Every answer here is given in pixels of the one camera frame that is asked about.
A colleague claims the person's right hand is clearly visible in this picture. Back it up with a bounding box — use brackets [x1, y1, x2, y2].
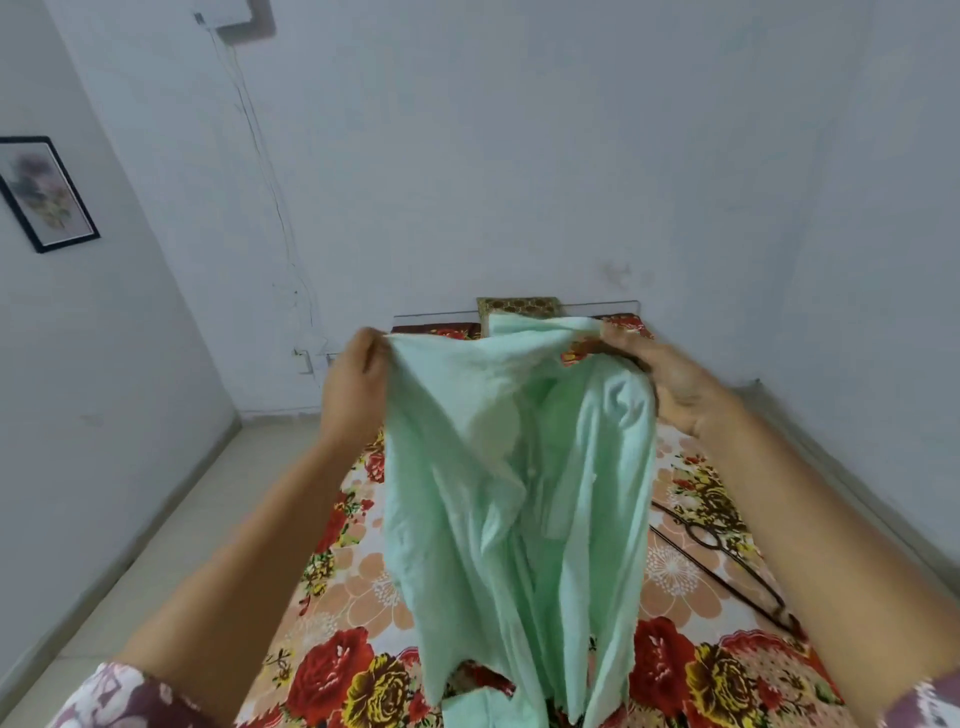
[598, 322, 742, 442]

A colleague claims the person's left hand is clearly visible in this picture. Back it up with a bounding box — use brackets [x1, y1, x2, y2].
[317, 326, 397, 454]

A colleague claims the black wire hanger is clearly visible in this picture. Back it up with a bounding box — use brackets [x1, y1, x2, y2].
[647, 497, 805, 640]

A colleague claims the mint green shirt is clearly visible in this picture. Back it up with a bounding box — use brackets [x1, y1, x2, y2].
[378, 314, 661, 728]

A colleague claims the person's right forearm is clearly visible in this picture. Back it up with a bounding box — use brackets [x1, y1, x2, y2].
[695, 404, 960, 727]

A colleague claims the person's left forearm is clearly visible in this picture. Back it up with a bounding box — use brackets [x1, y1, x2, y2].
[116, 431, 376, 728]

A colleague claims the olive gold patterned cushion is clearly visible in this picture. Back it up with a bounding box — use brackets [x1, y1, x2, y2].
[476, 296, 565, 337]

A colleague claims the floral bedsheet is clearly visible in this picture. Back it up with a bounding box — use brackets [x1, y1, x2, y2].
[234, 313, 850, 728]

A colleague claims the black framed picture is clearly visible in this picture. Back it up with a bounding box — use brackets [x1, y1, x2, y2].
[0, 135, 102, 255]

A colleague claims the white bed frame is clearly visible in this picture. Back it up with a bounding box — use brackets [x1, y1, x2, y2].
[389, 299, 643, 337]

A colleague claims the thin wall cable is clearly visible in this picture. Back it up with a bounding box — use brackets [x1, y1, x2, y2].
[203, 26, 325, 355]

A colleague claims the white wall box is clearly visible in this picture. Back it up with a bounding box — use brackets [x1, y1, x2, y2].
[191, 0, 278, 44]

